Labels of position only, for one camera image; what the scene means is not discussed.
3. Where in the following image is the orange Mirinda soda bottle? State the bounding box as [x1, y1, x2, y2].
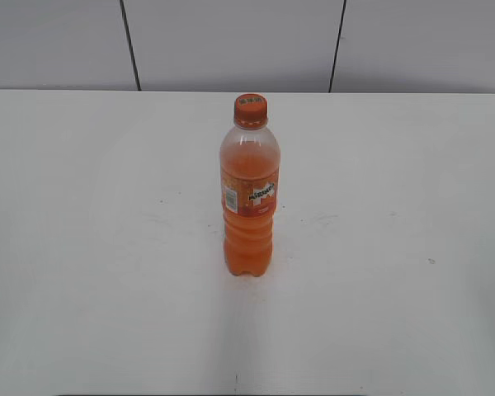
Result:
[219, 125, 281, 276]

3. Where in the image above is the orange bottle cap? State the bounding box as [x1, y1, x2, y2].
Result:
[233, 93, 268, 130]

